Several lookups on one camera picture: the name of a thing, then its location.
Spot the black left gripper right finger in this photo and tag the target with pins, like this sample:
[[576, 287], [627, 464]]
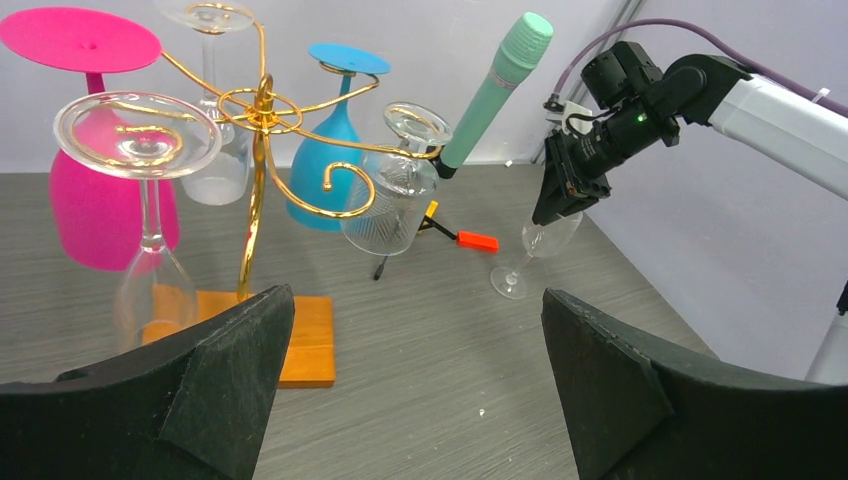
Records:
[[637, 406]]

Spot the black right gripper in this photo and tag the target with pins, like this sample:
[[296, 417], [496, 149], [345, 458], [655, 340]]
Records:
[[576, 165]]

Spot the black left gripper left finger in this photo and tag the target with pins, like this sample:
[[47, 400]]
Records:
[[192, 405]]

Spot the clear stemmed wine glass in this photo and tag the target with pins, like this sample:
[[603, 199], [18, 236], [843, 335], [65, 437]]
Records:
[[540, 242]]

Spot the clear patterned tumbler glass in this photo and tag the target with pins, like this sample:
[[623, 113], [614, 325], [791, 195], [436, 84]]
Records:
[[404, 187]]

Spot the clear tall flute glass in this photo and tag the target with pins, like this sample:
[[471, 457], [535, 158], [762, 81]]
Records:
[[149, 138]]

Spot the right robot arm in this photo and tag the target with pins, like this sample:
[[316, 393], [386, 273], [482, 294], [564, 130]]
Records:
[[644, 105]]

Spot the orange wooden rack base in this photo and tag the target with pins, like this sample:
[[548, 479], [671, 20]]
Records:
[[310, 358]]

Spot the pink wine glass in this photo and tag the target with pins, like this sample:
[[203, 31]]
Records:
[[98, 217]]

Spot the blue wine glass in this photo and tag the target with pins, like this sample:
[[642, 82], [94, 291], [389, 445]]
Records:
[[312, 157]]

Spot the orange rectangular block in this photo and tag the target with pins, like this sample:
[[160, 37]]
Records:
[[471, 240]]

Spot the mint green microphone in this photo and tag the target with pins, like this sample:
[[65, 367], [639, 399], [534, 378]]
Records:
[[516, 57]]

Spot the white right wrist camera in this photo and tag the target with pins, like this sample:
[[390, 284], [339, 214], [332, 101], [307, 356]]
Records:
[[571, 117]]

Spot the gold wire glass rack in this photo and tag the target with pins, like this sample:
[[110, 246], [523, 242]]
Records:
[[261, 118]]

